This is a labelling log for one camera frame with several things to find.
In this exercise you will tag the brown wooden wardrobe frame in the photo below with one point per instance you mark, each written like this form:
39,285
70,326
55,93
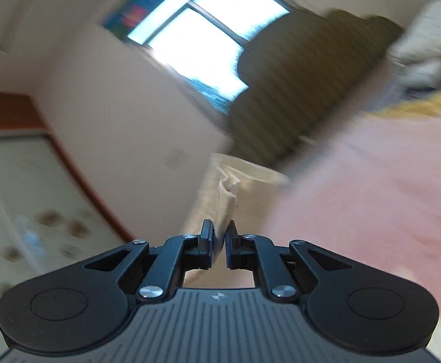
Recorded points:
54,136

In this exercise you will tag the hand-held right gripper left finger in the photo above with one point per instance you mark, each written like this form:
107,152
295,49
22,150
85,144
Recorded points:
207,247

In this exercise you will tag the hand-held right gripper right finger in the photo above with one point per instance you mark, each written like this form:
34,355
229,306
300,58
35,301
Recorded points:
231,248

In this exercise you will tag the green striped headboard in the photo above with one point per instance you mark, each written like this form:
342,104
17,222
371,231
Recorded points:
303,83

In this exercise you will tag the yellow cloth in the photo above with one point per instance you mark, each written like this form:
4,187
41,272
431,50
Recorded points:
428,102

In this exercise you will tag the window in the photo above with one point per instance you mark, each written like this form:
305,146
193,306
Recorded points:
205,41

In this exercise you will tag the cream pants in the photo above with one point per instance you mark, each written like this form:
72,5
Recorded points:
220,193

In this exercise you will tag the flower print wardrobe door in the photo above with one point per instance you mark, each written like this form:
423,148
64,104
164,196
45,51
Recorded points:
27,204

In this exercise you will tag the pale crumpled cloth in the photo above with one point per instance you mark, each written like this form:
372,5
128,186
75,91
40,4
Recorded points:
428,41

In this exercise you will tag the pink blanket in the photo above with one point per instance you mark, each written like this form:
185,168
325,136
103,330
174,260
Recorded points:
371,204

